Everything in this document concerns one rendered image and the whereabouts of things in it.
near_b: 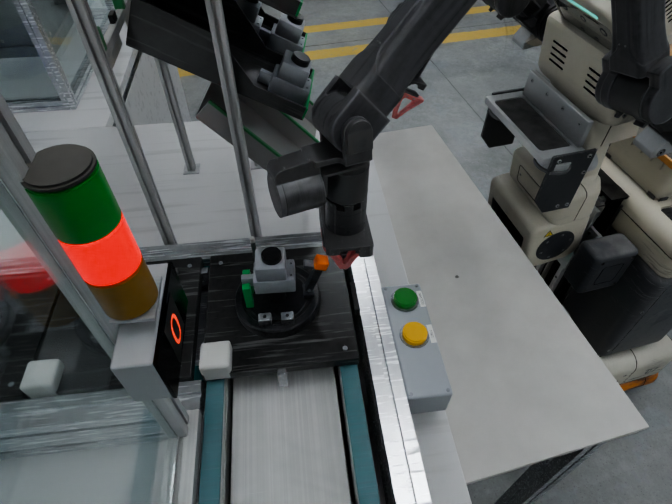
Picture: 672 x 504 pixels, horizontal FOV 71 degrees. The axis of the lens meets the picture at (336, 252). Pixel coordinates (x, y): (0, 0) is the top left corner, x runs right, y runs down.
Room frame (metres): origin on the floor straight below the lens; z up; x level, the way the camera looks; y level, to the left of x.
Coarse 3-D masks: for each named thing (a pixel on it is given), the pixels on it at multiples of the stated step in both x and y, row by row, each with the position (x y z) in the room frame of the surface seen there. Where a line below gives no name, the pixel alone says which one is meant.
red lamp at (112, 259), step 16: (112, 240) 0.24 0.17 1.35; (128, 240) 0.26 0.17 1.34; (80, 256) 0.23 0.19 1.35; (96, 256) 0.23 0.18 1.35; (112, 256) 0.24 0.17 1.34; (128, 256) 0.25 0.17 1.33; (80, 272) 0.24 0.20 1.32; (96, 272) 0.23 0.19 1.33; (112, 272) 0.24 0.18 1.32; (128, 272) 0.24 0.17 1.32
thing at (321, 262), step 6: (318, 258) 0.47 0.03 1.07; (324, 258) 0.47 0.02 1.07; (306, 264) 0.46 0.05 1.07; (312, 264) 0.47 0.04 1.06; (318, 264) 0.46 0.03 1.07; (324, 264) 0.46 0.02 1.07; (312, 270) 0.47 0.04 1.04; (318, 270) 0.46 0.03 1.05; (324, 270) 0.46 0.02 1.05; (312, 276) 0.46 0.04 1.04; (318, 276) 0.46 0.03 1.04; (306, 282) 0.47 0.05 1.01; (312, 282) 0.46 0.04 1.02; (306, 288) 0.46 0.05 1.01; (312, 288) 0.46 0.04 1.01
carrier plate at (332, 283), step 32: (224, 256) 0.56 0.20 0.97; (288, 256) 0.56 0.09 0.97; (224, 288) 0.49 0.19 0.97; (320, 288) 0.49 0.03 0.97; (224, 320) 0.42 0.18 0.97; (320, 320) 0.42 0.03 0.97; (352, 320) 0.42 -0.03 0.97; (256, 352) 0.37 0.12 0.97; (288, 352) 0.37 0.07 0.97; (320, 352) 0.37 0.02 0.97; (352, 352) 0.37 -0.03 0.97
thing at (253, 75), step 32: (160, 0) 0.81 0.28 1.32; (192, 0) 0.80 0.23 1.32; (224, 0) 0.80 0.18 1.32; (128, 32) 0.68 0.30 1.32; (160, 32) 0.68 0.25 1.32; (192, 32) 0.68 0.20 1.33; (256, 32) 0.80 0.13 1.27; (192, 64) 0.68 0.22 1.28; (256, 64) 0.77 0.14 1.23; (256, 96) 0.67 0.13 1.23
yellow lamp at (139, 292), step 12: (144, 264) 0.26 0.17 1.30; (132, 276) 0.24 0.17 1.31; (144, 276) 0.25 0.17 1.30; (96, 288) 0.23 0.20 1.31; (108, 288) 0.23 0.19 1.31; (120, 288) 0.24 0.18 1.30; (132, 288) 0.24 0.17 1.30; (144, 288) 0.25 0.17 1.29; (156, 288) 0.26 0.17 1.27; (108, 300) 0.23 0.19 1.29; (120, 300) 0.23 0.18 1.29; (132, 300) 0.24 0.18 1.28; (144, 300) 0.24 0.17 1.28; (108, 312) 0.23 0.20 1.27; (120, 312) 0.23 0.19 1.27; (132, 312) 0.24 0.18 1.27; (144, 312) 0.24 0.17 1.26
